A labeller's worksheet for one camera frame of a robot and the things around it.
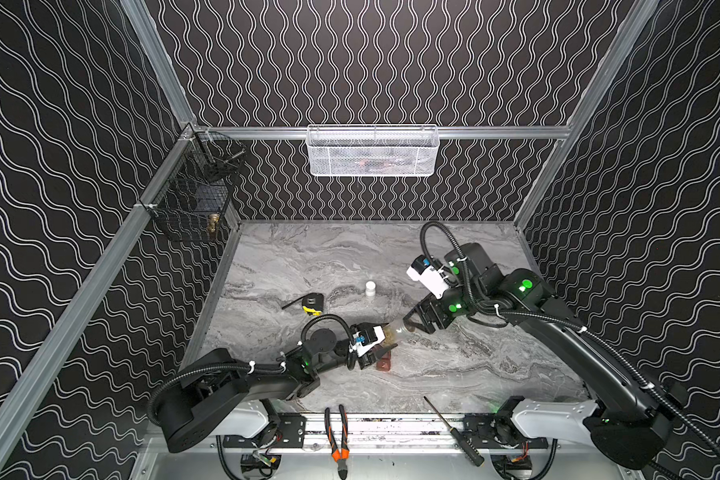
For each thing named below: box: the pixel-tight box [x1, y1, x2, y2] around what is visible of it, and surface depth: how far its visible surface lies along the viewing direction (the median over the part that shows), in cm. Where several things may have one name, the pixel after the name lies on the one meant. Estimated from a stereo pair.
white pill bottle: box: [365, 280, 376, 297], surface depth 97 cm
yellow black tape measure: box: [282, 292, 325, 316], surface depth 97 cm
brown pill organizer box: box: [376, 351, 391, 373], surface depth 86 cm
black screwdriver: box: [423, 396, 485, 467], surface depth 72 cm
